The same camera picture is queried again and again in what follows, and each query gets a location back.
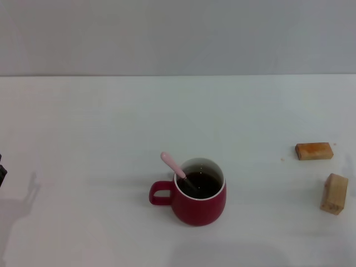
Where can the red ceramic cup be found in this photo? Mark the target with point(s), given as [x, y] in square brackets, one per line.
[200, 212]

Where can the orange stained wooden block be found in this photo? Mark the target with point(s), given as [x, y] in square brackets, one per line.
[311, 151]

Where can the pale wooden block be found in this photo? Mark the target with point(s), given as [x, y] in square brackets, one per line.
[333, 194]

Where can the dark brown coffee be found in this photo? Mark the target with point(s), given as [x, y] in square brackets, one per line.
[205, 185]

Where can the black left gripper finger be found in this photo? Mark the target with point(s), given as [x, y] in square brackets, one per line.
[2, 173]

